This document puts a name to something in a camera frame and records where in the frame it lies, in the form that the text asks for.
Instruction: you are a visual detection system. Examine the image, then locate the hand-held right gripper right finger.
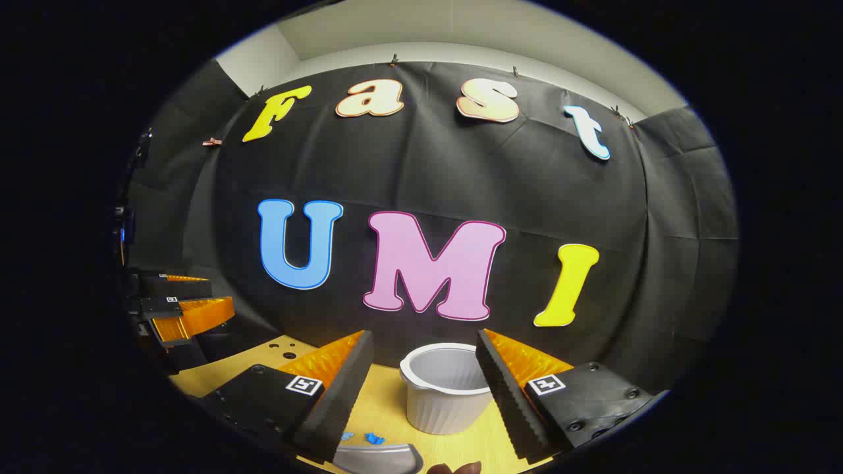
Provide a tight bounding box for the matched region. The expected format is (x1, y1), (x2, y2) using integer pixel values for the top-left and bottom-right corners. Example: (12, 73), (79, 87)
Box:
(476, 328), (656, 463)

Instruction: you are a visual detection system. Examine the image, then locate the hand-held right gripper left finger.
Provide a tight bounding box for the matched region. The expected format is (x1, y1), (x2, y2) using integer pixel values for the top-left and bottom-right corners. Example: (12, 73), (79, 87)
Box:
(198, 329), (376, 465)

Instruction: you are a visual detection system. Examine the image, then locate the white ribbed garbage bin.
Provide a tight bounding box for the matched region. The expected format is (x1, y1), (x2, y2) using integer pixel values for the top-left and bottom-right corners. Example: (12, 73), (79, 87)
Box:
(400, 342), (495, 435)

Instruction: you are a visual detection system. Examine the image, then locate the grey dustpan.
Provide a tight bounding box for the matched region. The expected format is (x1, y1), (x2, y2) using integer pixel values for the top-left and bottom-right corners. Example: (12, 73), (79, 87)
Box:
(333, 442), (423, 474)

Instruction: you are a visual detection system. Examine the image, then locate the wooden desktop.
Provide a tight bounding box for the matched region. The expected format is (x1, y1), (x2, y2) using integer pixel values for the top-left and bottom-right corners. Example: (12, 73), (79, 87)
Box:
(170, 334), (574, 474)

